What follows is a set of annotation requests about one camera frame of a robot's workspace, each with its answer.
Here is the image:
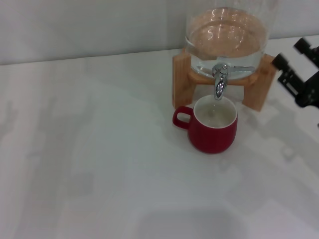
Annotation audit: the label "glass water dispenser jar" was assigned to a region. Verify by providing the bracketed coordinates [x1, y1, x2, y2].
[184, 0, 277, 81]

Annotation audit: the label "chrome faucet tap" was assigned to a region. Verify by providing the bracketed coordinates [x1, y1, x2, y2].
[211, 63, 255, 101]

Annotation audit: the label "wooden dispenser stand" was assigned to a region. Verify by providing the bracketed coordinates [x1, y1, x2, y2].
[171, 46, 280, 114]

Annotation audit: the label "red ceramic cup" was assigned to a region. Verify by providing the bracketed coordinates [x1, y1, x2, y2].
[172, 94, 238, 155]

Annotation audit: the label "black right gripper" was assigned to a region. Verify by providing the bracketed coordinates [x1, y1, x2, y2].
[272, 36, 319, 109]

